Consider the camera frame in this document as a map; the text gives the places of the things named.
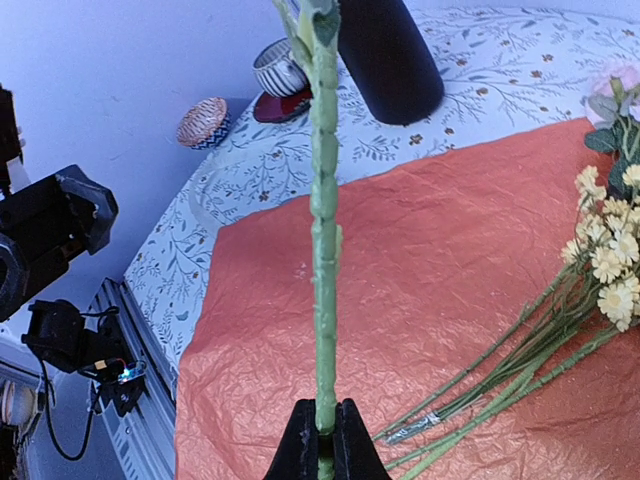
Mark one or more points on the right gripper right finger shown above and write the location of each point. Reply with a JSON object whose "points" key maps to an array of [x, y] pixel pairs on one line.
{"points": [[354, 453]]}

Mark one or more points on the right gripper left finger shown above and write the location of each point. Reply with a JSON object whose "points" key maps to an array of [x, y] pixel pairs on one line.
{"points": [[297, 454]]}

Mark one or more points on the orange yellow wrapping paper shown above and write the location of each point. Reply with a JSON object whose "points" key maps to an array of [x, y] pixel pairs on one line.
{"points": [[439, 257]]}

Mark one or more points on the tall black vase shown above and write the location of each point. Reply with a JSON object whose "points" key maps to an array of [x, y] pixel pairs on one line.
{"points": [[389, 61]]}

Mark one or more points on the floral patterned tablecloth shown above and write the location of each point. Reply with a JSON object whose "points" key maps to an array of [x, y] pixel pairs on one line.
{"points": [[507, 68]]}

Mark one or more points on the pink artificial flower stem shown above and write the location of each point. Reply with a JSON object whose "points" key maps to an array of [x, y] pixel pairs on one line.
{"points": [[314, 40]]}

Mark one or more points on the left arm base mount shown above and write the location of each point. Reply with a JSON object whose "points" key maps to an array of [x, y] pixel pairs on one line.
{"points": [[90, 344]]}

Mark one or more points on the striped ceramic cup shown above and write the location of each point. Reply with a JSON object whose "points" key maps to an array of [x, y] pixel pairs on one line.
{"points": [[277, 72]]}

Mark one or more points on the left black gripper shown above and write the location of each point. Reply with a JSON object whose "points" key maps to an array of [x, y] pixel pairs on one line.
{"points": [[45, 226]]}

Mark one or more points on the red round coaster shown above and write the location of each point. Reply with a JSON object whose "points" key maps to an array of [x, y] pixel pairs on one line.
{"points": [[274, 110]]}

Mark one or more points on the aluminium front rail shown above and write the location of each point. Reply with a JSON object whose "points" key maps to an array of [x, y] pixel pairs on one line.
{"points": [[139, 415]]}

